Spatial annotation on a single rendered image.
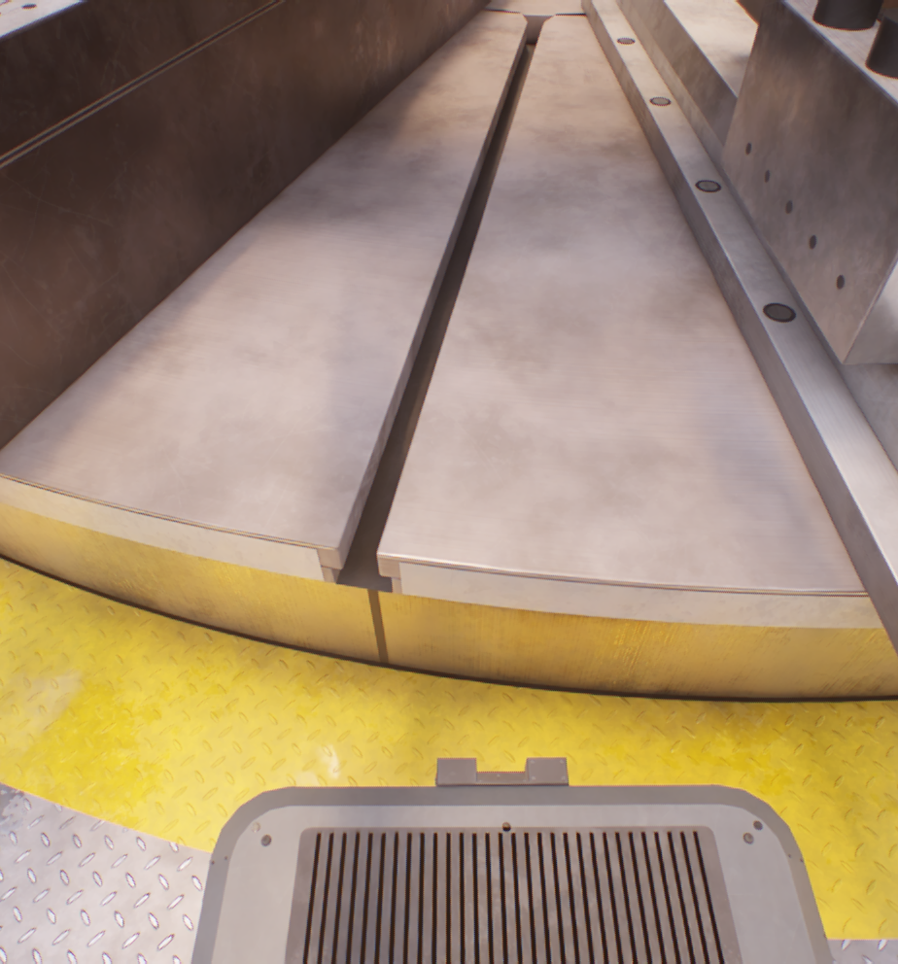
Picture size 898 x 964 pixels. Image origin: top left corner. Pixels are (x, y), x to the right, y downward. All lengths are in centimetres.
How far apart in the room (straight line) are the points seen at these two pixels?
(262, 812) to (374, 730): 32
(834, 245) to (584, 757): 66
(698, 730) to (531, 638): 27
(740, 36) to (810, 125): 78
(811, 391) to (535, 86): 110
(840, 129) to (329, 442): 63
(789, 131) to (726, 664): 63
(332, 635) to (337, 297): 49
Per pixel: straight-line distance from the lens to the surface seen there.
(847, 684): 110
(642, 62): 184
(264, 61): 135
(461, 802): 70
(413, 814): 69
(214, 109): 124
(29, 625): 124
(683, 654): 95
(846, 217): 84
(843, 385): 97
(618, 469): 85
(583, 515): 80
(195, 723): 106
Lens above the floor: 93
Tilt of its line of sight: 49 degrees down
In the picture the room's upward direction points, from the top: 1 degrees counter-clockwise
